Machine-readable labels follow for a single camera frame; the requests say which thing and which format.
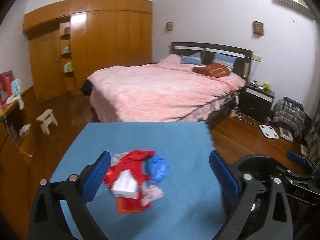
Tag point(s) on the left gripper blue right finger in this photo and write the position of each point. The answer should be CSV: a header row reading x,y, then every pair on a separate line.
x,y
230,183

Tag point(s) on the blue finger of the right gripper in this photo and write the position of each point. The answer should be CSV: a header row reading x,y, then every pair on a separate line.
x,y
299,160

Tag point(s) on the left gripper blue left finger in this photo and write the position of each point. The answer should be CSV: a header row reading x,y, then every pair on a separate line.
x,y
92,177

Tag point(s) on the grey sock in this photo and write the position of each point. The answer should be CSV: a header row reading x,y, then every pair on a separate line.
x,y
117,158

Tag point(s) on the white paper box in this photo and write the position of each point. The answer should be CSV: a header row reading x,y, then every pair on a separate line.
x,y
125,186

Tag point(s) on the red cloth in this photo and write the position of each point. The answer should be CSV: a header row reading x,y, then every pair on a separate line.
x,y
132,161

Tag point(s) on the orange knitted cloth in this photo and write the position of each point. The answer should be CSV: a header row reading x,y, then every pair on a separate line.
x,y
130,206

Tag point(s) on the blue plastic bag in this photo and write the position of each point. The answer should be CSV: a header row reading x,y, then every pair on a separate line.
x,y
157,168

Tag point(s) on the black trash bin with liner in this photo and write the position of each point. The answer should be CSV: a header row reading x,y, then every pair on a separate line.
x,y
263,210

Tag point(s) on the red white floor scale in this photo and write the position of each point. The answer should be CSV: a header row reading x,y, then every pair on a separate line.
x,y
285,134

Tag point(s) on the white bathroom scale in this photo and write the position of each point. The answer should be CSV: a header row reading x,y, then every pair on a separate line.
x,y
268,132

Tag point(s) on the blue table cloth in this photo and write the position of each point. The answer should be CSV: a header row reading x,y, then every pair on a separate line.
x,y
191,206

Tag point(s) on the plaid shirt on chair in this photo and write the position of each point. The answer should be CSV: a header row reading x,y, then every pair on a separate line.
x,y
291,113

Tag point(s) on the black nightstand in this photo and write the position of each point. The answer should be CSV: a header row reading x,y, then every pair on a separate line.
x,y
255,102

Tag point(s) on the yellow plush toy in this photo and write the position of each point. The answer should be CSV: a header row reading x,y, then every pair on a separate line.
x,y
266,86

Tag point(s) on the small white wooden stool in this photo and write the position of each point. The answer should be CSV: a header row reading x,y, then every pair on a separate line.
x,y
45,119

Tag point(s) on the wooden side cabinet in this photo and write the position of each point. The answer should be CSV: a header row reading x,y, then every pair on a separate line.
x,y
18,145

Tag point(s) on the bed with pink duvet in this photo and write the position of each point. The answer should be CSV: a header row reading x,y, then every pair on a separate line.
x,y
167,90

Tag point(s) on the brown dotted pillow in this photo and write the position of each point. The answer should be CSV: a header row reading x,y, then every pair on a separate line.
x,y
213,70

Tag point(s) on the right blue pillow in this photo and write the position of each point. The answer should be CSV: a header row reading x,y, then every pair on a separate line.
x,y
226,60

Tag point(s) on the blue pillow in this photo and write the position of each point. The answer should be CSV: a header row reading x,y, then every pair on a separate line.
x,y
226,60
192,59

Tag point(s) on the light blue electric kettle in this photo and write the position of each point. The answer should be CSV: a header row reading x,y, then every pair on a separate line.
x,y
16,86

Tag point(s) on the left blue pillow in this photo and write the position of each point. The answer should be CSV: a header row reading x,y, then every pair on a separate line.
x,y
192,59

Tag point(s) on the red framed picture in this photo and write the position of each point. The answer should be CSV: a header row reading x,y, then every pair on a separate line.
x,y
5,83

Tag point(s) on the wooden wardrobe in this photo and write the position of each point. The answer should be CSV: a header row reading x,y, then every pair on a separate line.
x,y
71,39

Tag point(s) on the air conditioner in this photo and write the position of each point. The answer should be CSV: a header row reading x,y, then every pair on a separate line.
x,y
296,5

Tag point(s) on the right wall lamp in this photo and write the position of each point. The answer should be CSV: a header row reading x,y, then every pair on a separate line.
x,y
258,28

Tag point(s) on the wall lamp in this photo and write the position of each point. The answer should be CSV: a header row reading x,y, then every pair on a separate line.
x,y
169,26
258,28

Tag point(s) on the left wall lamp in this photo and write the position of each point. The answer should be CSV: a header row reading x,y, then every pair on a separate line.
x,y
169,26

